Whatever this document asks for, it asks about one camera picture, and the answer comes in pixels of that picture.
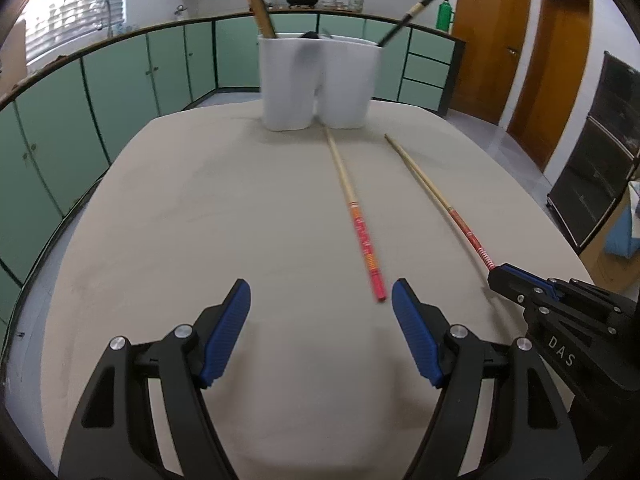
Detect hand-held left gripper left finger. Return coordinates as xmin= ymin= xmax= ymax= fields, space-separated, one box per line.
xmin=59 ymin=279 xmax=252 ymax=480

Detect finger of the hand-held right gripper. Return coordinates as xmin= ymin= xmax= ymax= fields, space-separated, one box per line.
xmin=547 ymin=276 xmax=640 ymax=319
xmin=486 ymin=262 xmax=621 ymax=337

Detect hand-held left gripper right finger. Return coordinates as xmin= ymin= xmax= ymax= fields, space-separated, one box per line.
xmin=391 ymin=278 xmax=586 ymax=480

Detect red patterned bamboo chopstick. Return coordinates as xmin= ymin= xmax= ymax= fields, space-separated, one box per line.
xmin=384 ymin=133 xmax=499 ymax=274
xmin=325 ymin=127 xmax=387 ymax=303

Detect white double utensil holder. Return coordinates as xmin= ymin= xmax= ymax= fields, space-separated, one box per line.
xmin=257 ymin=32 xmax=385 ymax=132

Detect black chopstick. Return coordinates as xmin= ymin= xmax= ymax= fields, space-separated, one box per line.
xmin=375 ymin=0 xmax=435 ymax=47

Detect brown wooden chopstick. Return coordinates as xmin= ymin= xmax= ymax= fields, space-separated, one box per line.
xmin=236 ymin=0 xmax=277 ymax=40

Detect black glass cabinet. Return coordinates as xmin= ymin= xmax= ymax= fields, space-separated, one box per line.
xmin=547 ymin=50 xmax=640 ymax=256

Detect wooden door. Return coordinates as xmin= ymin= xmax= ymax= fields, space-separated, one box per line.
xmin=446 ymin=0 xmax=534 ymax=126
xmin=507 ymin=0 xmax=595 ymax=174

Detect green thermos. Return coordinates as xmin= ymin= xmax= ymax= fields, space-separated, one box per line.
xmin=436 ymin=0 xmax=455 ymax=34

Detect green base cabinets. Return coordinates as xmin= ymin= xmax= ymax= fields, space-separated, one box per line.
xmin=0 ymin=10 xmax=467 ymax=321

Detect window with blinds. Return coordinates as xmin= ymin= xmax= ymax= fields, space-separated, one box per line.
xmin=22 ymin=0 xmax=126 ymax=67

